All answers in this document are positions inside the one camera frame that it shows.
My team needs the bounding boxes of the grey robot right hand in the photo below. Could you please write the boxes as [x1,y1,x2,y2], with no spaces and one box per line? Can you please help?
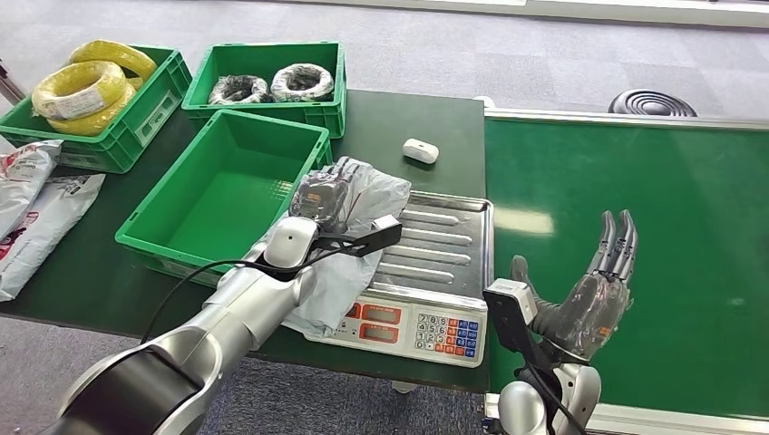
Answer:
[511,208,639,363]

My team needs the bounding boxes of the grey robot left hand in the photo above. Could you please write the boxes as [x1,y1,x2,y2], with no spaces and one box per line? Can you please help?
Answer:
[287,160,362,234]

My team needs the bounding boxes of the white red-printed plastic package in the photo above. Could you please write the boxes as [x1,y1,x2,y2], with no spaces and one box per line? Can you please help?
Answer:
[263,156,414,339]

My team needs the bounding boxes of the green conveyor belt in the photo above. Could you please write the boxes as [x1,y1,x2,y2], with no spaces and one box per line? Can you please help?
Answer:
[483,108,769,435]

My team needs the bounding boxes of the empty green plastic crate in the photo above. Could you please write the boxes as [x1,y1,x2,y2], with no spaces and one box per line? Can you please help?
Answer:
[114,109,336,289]

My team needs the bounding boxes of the small white plastic device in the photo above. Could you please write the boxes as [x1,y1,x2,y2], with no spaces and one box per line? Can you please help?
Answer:
[402,138,440,166]

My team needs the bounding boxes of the electronic scale with steel tray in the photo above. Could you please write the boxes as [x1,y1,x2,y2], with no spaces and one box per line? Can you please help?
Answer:
[303,190,496,369]

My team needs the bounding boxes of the green crate with black coils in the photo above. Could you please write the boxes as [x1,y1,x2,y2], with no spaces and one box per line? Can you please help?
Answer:
[180,41,348,140]

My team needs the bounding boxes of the green crate with yellow coils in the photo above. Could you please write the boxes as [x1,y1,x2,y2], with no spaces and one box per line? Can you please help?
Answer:
[0,45,193,175]

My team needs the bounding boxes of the black ribbed round base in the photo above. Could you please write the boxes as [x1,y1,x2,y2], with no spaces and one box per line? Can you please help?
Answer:
[608,89,699,118]

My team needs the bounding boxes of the white printed plastic mailer bag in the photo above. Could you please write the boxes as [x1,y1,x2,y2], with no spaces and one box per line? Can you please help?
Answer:
[0,140,64,241]
[0,174,107,304]

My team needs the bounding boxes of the grey metal stand leg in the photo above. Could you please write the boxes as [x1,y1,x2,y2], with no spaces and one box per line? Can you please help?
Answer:
[0,58,28,107]

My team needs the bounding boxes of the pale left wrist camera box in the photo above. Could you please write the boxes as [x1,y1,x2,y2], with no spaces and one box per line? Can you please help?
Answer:
[311,214,404,259]

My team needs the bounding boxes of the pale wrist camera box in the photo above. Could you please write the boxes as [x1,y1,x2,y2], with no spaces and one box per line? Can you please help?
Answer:
[311,214,404,259]
[482,277,540,356]

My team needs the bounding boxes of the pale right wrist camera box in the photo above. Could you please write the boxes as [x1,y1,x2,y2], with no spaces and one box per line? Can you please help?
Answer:
[482,277,540,356]

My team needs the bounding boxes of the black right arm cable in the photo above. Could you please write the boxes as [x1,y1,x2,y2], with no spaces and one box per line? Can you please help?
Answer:
[521,359,589,435]

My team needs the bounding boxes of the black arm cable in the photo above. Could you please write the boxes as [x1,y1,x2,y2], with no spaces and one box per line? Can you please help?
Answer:
[521,359,589,435]
[140,248,346,346]

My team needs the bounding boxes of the black wrapped wire coil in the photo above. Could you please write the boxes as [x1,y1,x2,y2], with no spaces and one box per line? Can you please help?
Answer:
[208,74,273,107]
[270,63,336,104]

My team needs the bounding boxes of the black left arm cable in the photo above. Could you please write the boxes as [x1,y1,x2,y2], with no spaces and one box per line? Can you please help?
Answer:
[140,248,346,346]

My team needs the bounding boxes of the yellow wire coil with label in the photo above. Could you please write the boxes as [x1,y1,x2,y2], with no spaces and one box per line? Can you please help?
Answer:
[31,61,129,121]

